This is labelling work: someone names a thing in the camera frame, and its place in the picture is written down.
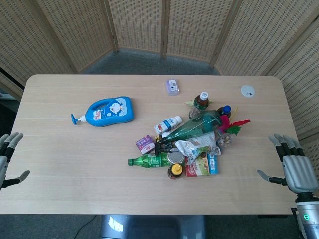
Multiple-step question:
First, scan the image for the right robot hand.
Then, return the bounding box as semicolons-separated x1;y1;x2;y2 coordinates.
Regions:
257;133;319;195

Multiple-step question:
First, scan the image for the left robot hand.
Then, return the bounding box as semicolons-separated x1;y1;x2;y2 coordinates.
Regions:
0;132;30;192

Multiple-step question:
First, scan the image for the large blue pump bottle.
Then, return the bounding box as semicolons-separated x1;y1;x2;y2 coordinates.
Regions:
70;96;135;128

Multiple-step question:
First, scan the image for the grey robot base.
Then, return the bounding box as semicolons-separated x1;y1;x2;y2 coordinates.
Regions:
99;214;207;239

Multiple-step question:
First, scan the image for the dark bottle blue cap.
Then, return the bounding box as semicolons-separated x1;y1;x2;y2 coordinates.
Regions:
217;105;232;118

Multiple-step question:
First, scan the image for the tea bottle white cap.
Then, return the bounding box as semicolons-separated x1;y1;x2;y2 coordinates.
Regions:
184;91;215;119

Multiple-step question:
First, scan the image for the white milk bottle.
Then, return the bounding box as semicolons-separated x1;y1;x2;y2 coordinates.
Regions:
153;115;183;136

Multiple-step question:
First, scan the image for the green plastic soda bottle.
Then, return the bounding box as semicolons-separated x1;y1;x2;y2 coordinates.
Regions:
128;152;172;169

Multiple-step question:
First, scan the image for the round clear nut container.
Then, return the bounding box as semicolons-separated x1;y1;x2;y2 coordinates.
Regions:
216;133;234;149

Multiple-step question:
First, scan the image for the red green artificial flower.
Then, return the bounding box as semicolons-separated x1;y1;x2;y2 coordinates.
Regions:
218;106;251;137

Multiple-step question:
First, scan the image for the blue snack packet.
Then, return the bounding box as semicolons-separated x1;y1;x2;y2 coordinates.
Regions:
207;153;220;175

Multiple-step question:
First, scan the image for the red green snack box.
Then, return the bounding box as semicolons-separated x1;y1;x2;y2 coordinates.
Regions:
185;153;211;178

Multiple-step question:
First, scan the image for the crumpled silver snack bag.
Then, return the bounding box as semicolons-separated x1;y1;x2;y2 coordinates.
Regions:
174;131;221;165

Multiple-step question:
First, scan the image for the dark green plastic bag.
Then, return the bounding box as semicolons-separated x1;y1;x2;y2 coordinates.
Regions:
154;109;224;154

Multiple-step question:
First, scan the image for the silver metal can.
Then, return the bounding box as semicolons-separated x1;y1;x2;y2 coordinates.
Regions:
167;148;186;165

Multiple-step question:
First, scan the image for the brown jar yellow cap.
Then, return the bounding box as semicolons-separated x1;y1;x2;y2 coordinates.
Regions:
166;163;185;180

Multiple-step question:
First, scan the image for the purple pink small box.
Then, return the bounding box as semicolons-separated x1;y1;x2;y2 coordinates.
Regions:
135;135;155;154

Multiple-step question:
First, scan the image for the purple soap box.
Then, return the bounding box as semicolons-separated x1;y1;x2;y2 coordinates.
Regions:
165;78;180;96

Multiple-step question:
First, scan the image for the woven folding screen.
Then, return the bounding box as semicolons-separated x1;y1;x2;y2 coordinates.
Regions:
0;0;319;190

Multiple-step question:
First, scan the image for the white round cable grommet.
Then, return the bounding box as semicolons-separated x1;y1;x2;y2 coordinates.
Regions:
240;85;256;98

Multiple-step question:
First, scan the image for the black cable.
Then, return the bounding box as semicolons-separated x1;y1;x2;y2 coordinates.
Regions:
74;214;98;239

